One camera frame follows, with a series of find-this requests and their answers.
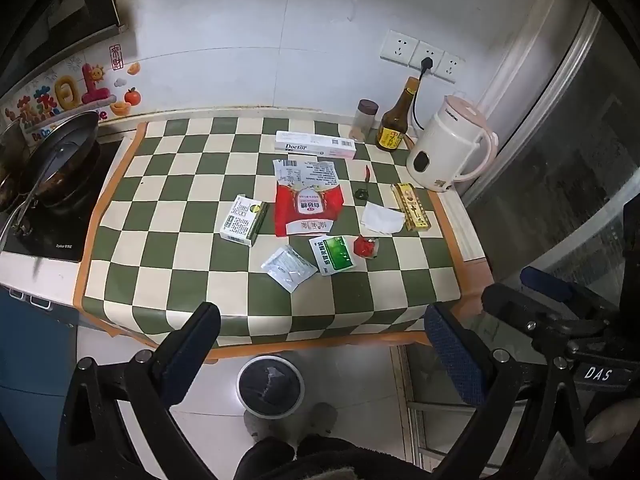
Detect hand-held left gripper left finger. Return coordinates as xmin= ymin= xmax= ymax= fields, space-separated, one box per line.
xmin=57 ymin=301 xmax=223 ymax=480

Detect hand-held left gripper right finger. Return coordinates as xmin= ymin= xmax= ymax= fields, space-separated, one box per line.
xmin=422 ymin=302 xmax=588 ymax=480

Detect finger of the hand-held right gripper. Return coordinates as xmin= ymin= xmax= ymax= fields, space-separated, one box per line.
xmin=520 ymin=266 xmax=621 ymax=322
xmin=481 ymin=282 xmax=601 ymax=356

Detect white round trash bin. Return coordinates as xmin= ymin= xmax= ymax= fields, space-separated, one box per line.
xmin=236 ymin=355 xmax=306 ymax=420

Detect silver foil packet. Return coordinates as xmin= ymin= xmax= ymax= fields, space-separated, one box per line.
xmin=261 ymin=246 xmax=319 ymax=293

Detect green white medicine box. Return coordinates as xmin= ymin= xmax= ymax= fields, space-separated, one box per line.
xmin=220 ymin=194 xmax=271 ymax=247

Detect red wrapper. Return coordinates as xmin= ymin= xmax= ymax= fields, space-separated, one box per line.
xmin=353 ymin=235 xmax=381 ymax=260

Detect yellow narrow box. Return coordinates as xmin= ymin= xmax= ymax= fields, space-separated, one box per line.
xmin=391 ymin=182 xmax=432 ymax=232

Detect white tissue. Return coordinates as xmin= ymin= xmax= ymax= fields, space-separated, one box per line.
xmin=361 ymin=201 xmax=406 ymax=236

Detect green white sachet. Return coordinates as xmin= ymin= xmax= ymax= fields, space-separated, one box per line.
xmin=308 ymin=235 xmax=357 ymax=277

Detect red white snack bag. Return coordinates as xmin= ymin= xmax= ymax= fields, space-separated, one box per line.
xmin=272 ymin=159 xmax=346 ymax=237

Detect white toothpaste box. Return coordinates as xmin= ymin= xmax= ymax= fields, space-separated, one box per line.
xmin=276 ymin=130 xmax=357 ymax=160

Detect person's right hand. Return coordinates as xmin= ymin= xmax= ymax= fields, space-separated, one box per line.
xmin=585 ymin=405 xmax=640 ymax=458

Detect green white checkered tablecloth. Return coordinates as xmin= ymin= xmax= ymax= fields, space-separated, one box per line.
xmin=72 ymin=116 xmax=496 ymax=363

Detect grey fluffy slipper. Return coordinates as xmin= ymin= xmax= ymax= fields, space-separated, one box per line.
xmin=245 ymin=412 xmax=297 ymax=453
xmin=299 ymin=402 xmax=339 ymax=442

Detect glass sliding door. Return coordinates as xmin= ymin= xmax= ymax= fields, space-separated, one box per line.
xmin=460 ymin=0 xmax=640 ymax=311

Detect person's left leg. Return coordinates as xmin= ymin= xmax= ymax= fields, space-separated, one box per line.
xmin=237 ymin=436 xmax=297 ymax=480

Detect person's leg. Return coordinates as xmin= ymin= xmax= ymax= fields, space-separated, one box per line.
xmin=237 ymin=436 xmax=297 ymax=480
xmin=295 ymin=435 xmax=401 ymax=480

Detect person's right leg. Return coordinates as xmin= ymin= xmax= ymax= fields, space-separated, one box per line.
xmin=295 ymin=435 xmax=401 ymax=480

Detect white electric kettle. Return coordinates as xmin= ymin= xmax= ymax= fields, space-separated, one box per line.
xmin=406 ymin=94 xmax=499 ymax=193

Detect black induction cooker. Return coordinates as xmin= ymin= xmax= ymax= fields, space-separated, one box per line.
xmin=0 ymin=135 xmax=126 ymax=263

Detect brown sauce bottle yellow label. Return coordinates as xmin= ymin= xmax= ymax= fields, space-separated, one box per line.
xmin=376 ymin=76 xmax=420 ymax=153

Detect clear spice jar brown lid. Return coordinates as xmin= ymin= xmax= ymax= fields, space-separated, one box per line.
xmin=350 ymin=99 xmax=379 ymax=143

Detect steel pot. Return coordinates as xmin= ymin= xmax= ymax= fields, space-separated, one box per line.
xmin=0 ymin=115 xmax=28 ymax=213

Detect black range hood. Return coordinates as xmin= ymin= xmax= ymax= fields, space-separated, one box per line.
xmin=0 ymin=0 xmax=127 ymax=98

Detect kettle power cable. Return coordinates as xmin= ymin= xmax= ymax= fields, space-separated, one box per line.
xmin=407 ymin=76 xmax=426 ymax=138

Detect frying pan with handle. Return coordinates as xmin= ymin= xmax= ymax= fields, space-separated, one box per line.
xmin=0 ymin=110 xmax=101 ymax=256

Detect white wall socket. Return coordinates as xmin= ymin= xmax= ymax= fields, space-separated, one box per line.
xmin=380 ymin=30 xmax=418 ymax=63
xmin=434 ymin=52 xmax=466 ymax=83
xmin=410 ymin=42 xmax=445 ymax=73

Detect colourful wall stickers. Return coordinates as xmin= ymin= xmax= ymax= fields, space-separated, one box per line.
xmin=2 ymin=42 xmax=143 ymax=136

